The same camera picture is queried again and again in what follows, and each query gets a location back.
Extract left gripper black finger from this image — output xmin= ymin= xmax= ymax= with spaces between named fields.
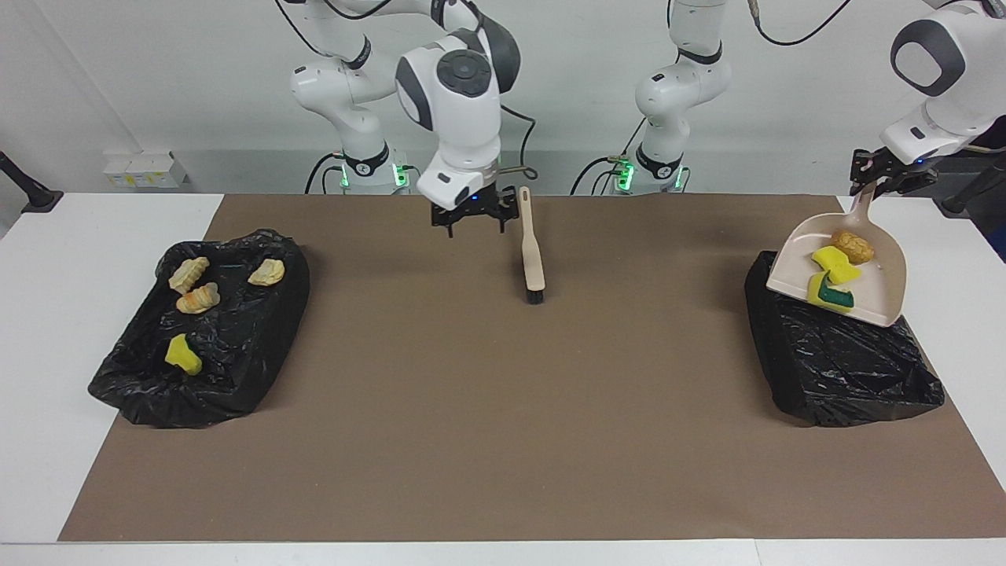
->
xmin=887 ymin=167 xmax=941 ymax=197
xmin=849 ymin=149 xmax=883 ymax=197

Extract beige brush with black bristles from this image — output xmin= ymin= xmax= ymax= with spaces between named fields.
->
xmin=520 ymin=186 xmax=547 ymax=306

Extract brown croquette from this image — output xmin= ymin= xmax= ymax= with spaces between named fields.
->
xmin=831 ymin=230 xmax=876 ymax=266

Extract rounded yellow sponge piece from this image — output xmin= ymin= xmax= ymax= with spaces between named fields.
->
xmin=811 ymin=246 xmax=863 ymax=285

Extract beige plastic dustpan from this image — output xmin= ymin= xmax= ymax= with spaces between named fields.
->
xmin=766 ymin=182 xmax=909 ymax=329

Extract notched yellow sponge piece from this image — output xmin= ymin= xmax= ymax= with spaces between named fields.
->
xmin=807 ymin=271 xmax=854 ymax=314

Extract orange striped bread slice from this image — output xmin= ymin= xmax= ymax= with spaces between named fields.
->
xmin=176 ymin=284 xmax=220 ymax=315

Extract ribbed rectangular bread piece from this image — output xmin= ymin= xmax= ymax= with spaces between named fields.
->
xmin=168 ymin=256 xmax=211 ymax=294

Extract yellow and green sponge piece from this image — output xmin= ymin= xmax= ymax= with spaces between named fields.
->
xmin=165 ymin=333 xmax=204 ymax=376

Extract boxy black bag bin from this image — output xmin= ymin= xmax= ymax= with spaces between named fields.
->
xmin=744 ymin=250 xmax=945 ymax=428

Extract crumpled black bag bin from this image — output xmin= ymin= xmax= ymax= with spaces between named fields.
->
xmin=88 ymin=229 xmax=311 ymax=429

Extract dark background partition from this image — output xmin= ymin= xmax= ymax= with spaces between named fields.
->
xmin=904 ymin=88 xmax=1006 ymax=262

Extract black clamp stand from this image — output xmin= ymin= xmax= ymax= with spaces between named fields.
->
xmin=942 ymin=153 xmax=1006 ymax=215
xmin=0 ymin=149 xmax=64 ymax=213

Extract brown paper table mat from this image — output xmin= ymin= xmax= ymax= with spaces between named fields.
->
xmin=59 ymin=194 xmax=1006 ymax=542

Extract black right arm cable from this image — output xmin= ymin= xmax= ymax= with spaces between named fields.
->
xmin=275 ymin=0 xmax=540 ymax=182

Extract white wall socket boxes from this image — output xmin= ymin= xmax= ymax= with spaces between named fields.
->
xmin=102 ymin=152 xmax=189 ymax=189

